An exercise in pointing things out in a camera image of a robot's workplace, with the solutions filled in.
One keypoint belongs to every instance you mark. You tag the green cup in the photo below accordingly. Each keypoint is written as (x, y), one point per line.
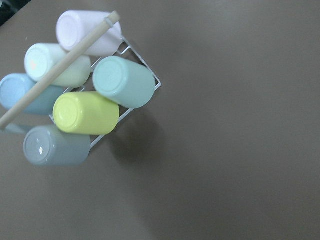
(124, 82)

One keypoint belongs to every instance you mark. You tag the yellow cup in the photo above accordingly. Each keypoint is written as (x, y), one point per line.
(85, 113)

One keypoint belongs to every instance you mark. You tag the grey cup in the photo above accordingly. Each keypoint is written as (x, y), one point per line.
(46, 145)

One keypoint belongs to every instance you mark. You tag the pink cup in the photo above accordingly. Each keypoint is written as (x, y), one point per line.
(73, 25)

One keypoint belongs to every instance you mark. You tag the cream cup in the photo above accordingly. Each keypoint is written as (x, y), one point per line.
(40, 58)

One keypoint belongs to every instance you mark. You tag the blue cup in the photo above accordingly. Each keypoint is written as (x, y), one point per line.
(14, 86)

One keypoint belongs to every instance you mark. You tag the white wire cup rack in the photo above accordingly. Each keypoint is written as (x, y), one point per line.
(126, 51)

